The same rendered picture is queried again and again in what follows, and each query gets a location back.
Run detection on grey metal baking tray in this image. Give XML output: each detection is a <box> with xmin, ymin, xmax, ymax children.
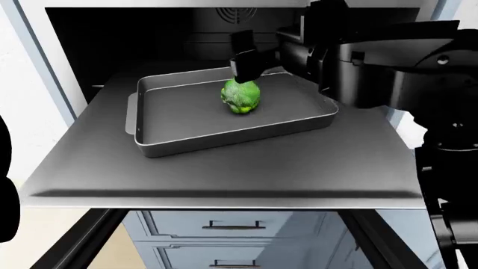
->
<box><xmin>125</xmin><ymin>69</ymin><xmax>340</xmax><ymax>159</ymax></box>

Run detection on black built-in oven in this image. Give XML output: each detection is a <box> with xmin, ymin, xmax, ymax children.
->
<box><xmin>43</xmin><ymin>7</ymin><xmax>421</xmax><ymax>105</ymax></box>

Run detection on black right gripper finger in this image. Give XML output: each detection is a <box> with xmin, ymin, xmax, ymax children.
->
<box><xmin>229</xmin><ymin>48</ymin><xmax>278</xmax><ymax>84</ymax></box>
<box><xmin>230</xmin><ymin>29</ymin><xmax>258</xmax><ymax>56</ymax></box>

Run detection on open oven door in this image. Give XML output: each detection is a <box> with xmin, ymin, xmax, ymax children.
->
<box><xmin>22</xmin><ymin>63</ymin><xmax>427</xmax><ymax>211</ymax></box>

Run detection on round oven fan vent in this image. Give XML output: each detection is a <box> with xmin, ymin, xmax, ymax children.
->
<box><xmin>215</xmin><ymin>7</ymin><xmax>258</xmax><ymax>25</ymax></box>

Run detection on blue-grey cabinet drawer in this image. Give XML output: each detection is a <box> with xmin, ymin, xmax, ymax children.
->
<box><xmin>136</xmin><ymin>208</ymin><xmax>332</xmax><ymax>240</ymax></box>
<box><xmin>132</xmin><ymin>239</ymin><xmax>292</xmax><ymax>269</ymax></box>

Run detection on dark metal drawer handle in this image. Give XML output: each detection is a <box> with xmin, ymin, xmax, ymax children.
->
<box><xmin>202</xmin><ymin>220</ymin><xmax>267</xmax><ymax>231</ymax></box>
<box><xmin>208</xmin><ymin>259</ymin><xmax>261</xmax><ymax>269</ymax></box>

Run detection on green broccoli head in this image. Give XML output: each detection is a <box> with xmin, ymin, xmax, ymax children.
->
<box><xmin>220</xmin><ymin>77</ymin><xmax>261</xmax><ymax>115</ymax></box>

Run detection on grey cabinet drawers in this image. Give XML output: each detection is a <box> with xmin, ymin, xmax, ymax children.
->
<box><xmin>44</xmin><ymin>207</ymin><xmax>447</xmax><ymax>269</ymax></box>

